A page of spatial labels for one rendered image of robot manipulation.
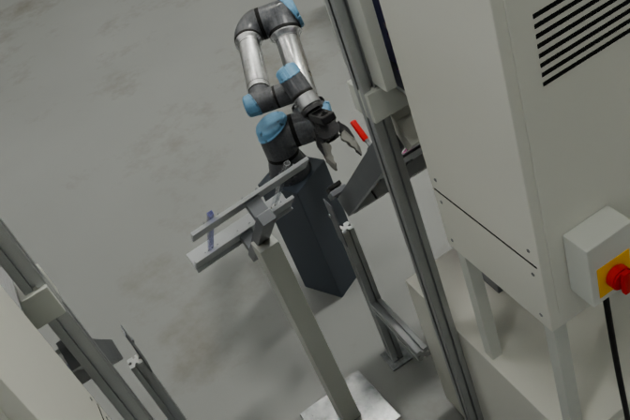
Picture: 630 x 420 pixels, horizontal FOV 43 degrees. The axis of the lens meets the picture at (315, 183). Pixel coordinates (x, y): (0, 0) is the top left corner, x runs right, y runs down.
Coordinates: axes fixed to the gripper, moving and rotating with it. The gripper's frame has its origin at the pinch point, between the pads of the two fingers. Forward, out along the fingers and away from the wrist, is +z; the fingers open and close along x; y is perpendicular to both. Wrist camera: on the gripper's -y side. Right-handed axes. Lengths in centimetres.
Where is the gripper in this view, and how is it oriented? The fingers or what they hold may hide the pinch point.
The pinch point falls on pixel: (348, 159)
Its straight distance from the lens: 241.4
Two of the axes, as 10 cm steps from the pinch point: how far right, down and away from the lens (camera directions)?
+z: 5.4, 8.3, -1.4
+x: -8.3, 5.1, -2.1
